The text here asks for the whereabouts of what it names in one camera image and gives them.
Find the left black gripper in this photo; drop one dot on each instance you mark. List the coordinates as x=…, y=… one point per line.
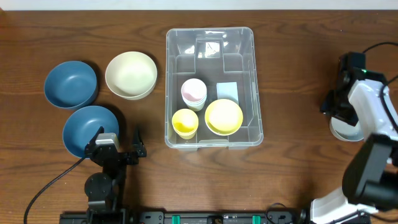
x=138, y=149

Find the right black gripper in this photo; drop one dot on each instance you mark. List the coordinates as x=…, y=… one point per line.
x=350, y=117

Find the grey small bowl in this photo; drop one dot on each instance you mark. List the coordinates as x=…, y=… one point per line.
x=346, y=132

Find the cream large bowl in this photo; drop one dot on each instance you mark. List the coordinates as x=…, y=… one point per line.
x=131, y=75

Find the yellow cup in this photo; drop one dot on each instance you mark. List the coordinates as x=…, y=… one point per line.
x=185, y=133
x=185, y=121

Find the pink cup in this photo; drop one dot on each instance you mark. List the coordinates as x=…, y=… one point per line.
x=194, y=90

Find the clear plastic storage container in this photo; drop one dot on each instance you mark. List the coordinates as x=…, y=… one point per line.
x=213, y=55

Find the yellow small bowl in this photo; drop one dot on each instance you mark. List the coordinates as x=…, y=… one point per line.
x=223, y=114

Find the light blue cup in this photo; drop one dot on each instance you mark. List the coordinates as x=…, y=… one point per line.
x=194, y=103

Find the cream white cup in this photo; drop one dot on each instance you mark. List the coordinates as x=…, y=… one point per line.
x=196, y=107

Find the white small bowl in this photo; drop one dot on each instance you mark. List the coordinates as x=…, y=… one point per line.
x=222, y=132

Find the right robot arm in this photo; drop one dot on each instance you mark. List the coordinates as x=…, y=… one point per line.
x=361, y=97

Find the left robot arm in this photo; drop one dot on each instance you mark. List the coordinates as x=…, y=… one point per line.
x=105, y=189

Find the dark blue bowl lower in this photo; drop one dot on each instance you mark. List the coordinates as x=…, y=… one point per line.
x=83, y=124

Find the dark blue bowl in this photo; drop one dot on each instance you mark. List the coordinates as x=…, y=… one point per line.
x=71, y=85
x=83, y=124

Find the dark blue bowl upper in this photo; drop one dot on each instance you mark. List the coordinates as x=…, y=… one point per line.
x=71, y=85

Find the white paper label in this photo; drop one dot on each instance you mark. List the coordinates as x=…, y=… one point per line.
x=227, y=90

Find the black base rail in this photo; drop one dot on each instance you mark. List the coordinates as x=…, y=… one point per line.
x=278, y=216

